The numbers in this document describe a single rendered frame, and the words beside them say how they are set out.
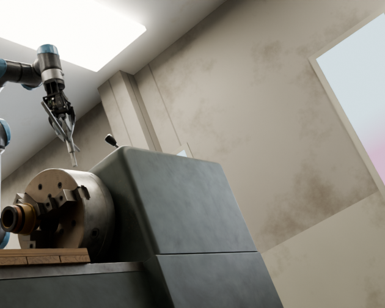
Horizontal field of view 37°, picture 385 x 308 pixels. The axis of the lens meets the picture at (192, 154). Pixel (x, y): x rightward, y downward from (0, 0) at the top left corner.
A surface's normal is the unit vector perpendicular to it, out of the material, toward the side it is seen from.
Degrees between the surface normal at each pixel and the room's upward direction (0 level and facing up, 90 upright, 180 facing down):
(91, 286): 90
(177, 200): 90
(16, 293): 90
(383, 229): 90
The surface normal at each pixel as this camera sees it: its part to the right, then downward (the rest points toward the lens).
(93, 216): 0.80, -0.14
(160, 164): 0.72, -0.51
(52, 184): -0.60, -0.12
